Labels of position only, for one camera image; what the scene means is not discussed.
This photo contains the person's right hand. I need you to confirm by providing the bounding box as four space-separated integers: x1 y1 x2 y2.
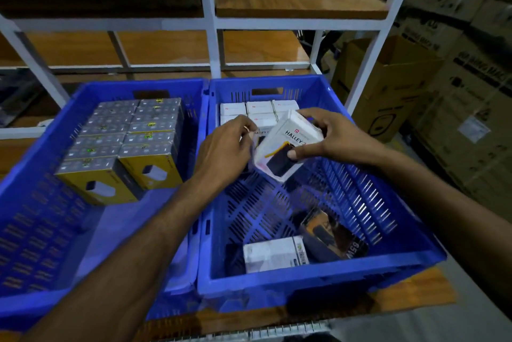
287 107 387 169

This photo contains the person's left hand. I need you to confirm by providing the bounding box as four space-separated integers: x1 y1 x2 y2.
191 115 259 194

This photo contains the blue plastic crate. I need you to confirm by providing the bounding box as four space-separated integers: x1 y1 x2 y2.
0 78 211 332
197 75 448 303

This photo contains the group of yellow charger boxes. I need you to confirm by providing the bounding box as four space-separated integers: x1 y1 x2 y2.
55 97 185 206

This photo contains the small white box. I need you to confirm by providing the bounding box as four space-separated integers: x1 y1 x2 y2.
243 235 309 274

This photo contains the person's left forearm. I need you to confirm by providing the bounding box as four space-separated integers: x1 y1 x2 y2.
22 177 213 342

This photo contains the open brown cardboard box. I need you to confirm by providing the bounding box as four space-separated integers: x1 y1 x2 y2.
331 35 445 143

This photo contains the blue white packet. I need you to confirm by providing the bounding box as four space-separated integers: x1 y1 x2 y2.
0 81 45 129

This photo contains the white wire mesh shelf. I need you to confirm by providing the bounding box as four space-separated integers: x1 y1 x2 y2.
159 320 333 342

